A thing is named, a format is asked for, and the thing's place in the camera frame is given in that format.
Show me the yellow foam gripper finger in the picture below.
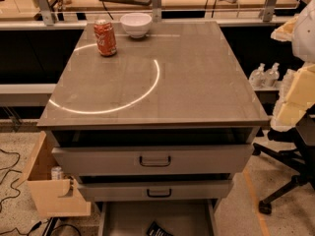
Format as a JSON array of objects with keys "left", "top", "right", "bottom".
[
  {"left": 276, "top": 64, "right": 315, "bottom": 127},
  {"left": 271, "top": 16, "right": 298, "bottom": 42}
]

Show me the dark blueberry rxbar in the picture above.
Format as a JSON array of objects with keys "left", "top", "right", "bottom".
[{"left": 146, "top": 221, "right": 173, "bottom": 236}]

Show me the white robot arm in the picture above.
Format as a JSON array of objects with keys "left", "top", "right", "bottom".
[{"left": 271, "top": 0, "right": 315, "bottom": 131}]

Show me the grey drawer cabinet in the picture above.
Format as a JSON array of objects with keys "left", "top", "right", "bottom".
[{"left": 36, "top": 20, "right": 271, "bottom": 236}]

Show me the top grey drawer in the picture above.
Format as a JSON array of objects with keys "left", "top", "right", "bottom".
[{"left": 52, "top": 145, "right": 252, "bottom": 177}]

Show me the grey drawer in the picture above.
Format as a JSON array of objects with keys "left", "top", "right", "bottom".
[
  {"left": 97, "top": 200, "right": 219, "bottom": 236},
  {"left": 78, "top": 180, "right": 233, "bottom": 202},
  {"left": 52, "top": 145, "right": 252, "bottom": 177}
]

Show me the middle grey drawer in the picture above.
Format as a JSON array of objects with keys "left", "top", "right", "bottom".
[{"left": 78, "top": 180, "right": 233, "bottom": 202}]

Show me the bottom grey drawer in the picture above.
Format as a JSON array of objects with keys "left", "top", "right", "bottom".
[{"left": 97, "top": 200, "right": 219, "bottom": 236}]

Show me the right clear pump bottle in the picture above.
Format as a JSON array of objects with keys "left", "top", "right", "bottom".
[{"left": 264, "top": 63, "right": 280, "bottom": 88}]

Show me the black office chair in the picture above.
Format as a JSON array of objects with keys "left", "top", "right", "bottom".
[{"left": 253, "top": 108, "right": 315, "bottom": 214}]

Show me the white ceramic bowl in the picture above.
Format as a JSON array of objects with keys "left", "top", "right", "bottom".
[{"left": 120, "top": 13, "right": 152, "bottom": 38}]

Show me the red soda can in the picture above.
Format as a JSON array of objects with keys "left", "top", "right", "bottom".
[{"left": 94, "top": 20, "right": 117, "bottom": 57}]

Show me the small silver can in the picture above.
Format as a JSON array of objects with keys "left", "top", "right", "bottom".
[{"left": 51, "top": 166, "right": 64, "bottom": 180}]

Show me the wooden side box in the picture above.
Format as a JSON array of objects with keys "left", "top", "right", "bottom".
[{"left": 16, "top": 132, "right": 92, "bottom": 217}]

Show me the black floor cable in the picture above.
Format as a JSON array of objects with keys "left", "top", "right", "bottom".
[{"left": 0, "top": 147, "right": 23, "bottom": 214}]

